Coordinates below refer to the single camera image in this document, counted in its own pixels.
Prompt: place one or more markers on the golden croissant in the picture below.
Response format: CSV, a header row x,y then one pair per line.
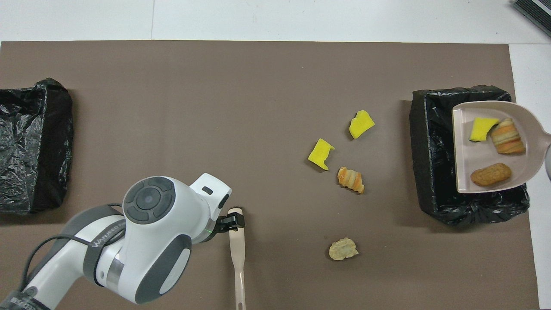
x,y
351,179

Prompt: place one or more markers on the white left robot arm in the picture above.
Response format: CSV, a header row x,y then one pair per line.
x,y
142,241

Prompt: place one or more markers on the pale yellow pastry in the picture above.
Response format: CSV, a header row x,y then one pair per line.
x,y
343,249

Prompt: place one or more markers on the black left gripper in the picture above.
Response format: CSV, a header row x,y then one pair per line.
x,y
220,224

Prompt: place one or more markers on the orange striped bread roll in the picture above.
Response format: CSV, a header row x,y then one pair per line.
x,y
508,137

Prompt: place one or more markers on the beige hand brush black bristles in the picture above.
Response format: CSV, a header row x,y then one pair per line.
x,y
237,254

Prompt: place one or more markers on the bin with black trash bag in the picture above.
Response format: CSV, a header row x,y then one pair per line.
x,y
430,172
26,163

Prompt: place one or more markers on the yellow sponge with green side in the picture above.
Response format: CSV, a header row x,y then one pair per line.
x,y
482,128

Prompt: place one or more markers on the brown table mat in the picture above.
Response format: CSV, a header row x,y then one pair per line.
x,y
275,69

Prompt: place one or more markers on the dark ribbed panel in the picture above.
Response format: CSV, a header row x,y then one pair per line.
x,y
536,12

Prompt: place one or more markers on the beige plastic dustpan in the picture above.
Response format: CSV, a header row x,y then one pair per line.
x,y
465,150

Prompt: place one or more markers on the brown oval bread roll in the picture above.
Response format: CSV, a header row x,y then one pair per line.
x,y
490,174

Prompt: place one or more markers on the notched yellow sponge piece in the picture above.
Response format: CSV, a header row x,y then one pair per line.
x,y
320,153

